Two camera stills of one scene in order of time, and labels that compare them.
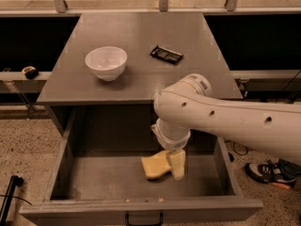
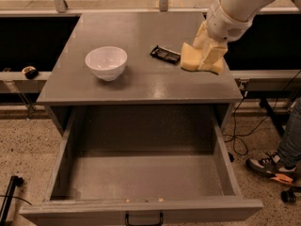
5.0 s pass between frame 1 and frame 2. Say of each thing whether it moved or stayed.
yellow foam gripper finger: moved
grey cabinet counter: stayed
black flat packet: stayed
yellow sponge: moved
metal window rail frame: stayed
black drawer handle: stayed
